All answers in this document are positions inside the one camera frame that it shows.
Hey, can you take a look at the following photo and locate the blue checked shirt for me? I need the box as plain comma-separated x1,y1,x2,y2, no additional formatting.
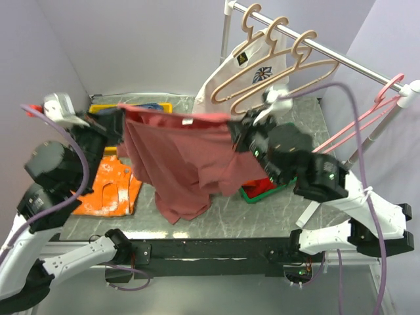
96,103,164,115

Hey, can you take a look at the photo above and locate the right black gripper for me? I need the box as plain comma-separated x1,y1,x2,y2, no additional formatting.
227,108,284,185

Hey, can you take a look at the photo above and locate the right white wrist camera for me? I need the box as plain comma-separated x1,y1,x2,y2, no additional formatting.
253,84,293,125

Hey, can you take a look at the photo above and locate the green plastic tray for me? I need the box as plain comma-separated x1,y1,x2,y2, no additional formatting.
239,178,297,204

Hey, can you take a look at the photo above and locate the orange t shirt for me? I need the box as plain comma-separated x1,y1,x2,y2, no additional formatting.
241,179,264,198

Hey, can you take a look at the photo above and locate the white t shirt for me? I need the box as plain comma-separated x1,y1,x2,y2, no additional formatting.
192,51,287,114

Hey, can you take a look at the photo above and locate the metal clothes rack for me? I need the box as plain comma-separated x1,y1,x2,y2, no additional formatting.
220,1,419,152

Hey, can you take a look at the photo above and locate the beige hanger holding white shirt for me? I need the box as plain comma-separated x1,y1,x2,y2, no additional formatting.
229,3,286,60

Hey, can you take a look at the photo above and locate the yellow plastic tray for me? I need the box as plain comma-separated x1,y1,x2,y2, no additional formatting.
89,102,173,156

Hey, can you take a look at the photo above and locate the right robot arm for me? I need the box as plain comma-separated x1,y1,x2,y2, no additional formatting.
227,110,414,262

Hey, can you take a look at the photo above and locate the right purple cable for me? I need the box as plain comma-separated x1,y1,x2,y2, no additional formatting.
278,81,388,315

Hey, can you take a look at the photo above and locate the orange white patterned cloth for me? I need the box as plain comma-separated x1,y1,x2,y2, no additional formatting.
73,156,142,217

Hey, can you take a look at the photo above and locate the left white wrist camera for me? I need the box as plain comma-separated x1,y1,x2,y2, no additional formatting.
43,93,89,129

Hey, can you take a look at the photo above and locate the black base bar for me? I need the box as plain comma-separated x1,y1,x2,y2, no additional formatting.
104,238,329,285

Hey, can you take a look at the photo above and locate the pink plastic hanger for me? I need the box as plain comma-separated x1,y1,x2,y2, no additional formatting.
314,73,405,154

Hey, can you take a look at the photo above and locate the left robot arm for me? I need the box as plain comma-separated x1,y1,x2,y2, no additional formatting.
1,111,133,314

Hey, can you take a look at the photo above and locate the red t shirt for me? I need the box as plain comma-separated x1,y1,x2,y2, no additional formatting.
261,178,277,195

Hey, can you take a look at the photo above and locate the dusty pink t shirt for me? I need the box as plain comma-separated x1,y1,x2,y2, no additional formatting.
117,104,266,224

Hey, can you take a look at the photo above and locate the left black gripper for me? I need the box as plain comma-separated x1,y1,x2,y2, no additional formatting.
66,106,127,191

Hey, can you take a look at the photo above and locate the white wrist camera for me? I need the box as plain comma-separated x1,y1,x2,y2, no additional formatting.
43,93,89,129
253,84,293,125

